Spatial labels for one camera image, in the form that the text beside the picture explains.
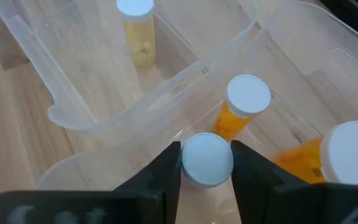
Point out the large white ball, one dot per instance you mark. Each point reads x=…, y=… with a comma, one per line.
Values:
x=350, y=152

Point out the orange medicine bottle white cap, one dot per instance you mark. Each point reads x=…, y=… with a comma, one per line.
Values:
x=247, y=96

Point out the clear plastic bin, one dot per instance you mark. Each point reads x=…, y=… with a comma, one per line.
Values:
x=73, y=62
x=306, y=77

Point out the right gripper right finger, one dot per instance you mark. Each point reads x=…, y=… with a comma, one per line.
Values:
x=291, y=205

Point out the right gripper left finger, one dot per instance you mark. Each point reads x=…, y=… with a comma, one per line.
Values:
x=104, y=207

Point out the small white ball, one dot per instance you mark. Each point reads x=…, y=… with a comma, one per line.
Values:
x=207, y=160

